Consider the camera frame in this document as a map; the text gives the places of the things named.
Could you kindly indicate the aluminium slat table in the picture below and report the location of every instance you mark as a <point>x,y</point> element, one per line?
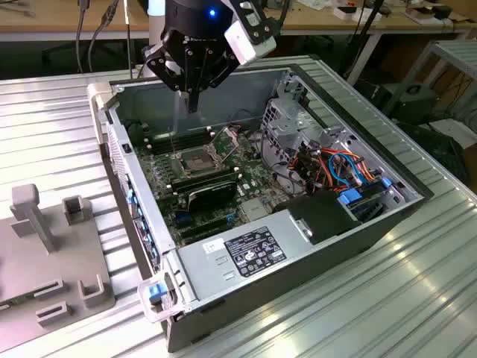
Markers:
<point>458,52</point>

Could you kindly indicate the blue expansion slot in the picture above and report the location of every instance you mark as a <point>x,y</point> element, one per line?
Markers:
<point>181,216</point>

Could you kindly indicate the grey parts rack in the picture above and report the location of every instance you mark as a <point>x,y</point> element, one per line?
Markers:
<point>37,253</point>

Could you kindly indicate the black expansion slot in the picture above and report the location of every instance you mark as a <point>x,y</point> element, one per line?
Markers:
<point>203,224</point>

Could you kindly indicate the green motherboard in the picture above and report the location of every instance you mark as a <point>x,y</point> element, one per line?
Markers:
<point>257,175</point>

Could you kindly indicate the thin locking lever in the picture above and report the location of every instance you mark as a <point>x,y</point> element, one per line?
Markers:
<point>172,141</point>

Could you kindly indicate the wooden desk white legs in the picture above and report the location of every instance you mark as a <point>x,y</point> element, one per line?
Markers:
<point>316,20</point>

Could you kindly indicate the blue disk carrier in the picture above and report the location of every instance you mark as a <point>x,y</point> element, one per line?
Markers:
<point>352,196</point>

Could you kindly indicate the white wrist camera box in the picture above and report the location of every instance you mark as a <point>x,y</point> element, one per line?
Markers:
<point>247,44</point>

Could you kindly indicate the silver drive cage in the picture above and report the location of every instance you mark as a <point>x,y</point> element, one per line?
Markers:
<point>283,130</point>

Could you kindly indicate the black graphics card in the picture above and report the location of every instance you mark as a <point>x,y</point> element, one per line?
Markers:
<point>212,195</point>

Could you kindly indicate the grey power supply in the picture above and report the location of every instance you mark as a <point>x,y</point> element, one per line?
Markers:
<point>208,268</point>

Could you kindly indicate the open PC case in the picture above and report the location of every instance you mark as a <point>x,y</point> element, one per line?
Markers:
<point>242,93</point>

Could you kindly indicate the RAM slot white clips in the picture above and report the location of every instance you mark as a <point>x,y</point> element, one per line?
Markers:
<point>190,132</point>
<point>182,191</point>
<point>201,177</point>
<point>190,139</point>

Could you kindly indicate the green circuit board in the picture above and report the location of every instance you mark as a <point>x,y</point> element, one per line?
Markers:
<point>16,300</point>

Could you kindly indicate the CPU socket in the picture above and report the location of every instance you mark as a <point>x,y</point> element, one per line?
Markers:
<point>197,161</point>

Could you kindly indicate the blue case latch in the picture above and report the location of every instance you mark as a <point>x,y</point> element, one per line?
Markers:
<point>156,292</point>

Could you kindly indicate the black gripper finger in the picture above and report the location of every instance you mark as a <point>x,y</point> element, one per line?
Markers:
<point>223,69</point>
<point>162,63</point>

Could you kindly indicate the black plastic shroud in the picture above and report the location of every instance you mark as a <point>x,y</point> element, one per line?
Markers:
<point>320,216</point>

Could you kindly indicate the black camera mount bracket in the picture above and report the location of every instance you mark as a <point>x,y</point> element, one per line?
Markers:
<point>271,29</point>

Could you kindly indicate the silver chipset heatsink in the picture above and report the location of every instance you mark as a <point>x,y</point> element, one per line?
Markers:
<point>255,209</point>

